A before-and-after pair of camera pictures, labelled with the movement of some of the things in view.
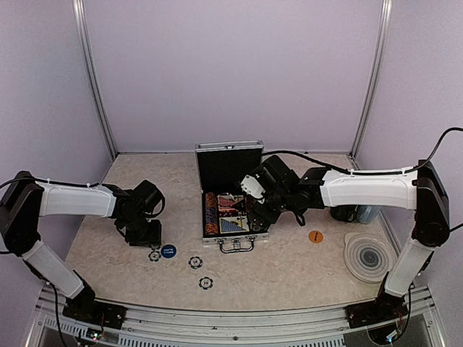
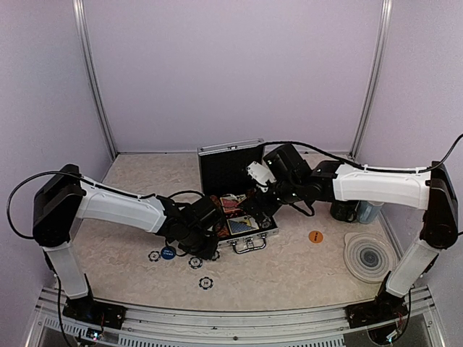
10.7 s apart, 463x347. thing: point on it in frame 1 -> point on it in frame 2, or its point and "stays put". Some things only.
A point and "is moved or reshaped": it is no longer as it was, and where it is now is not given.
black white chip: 155,256 stays put
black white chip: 195,262 stays put
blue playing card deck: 233,225 is moved or reshaped
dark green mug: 345,212 stays put
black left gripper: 155,237 -> 208,252
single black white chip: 205,283 stays put
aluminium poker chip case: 220,167 stays put
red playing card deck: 225,205 is moved or reshaped
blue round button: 168,251 stays put
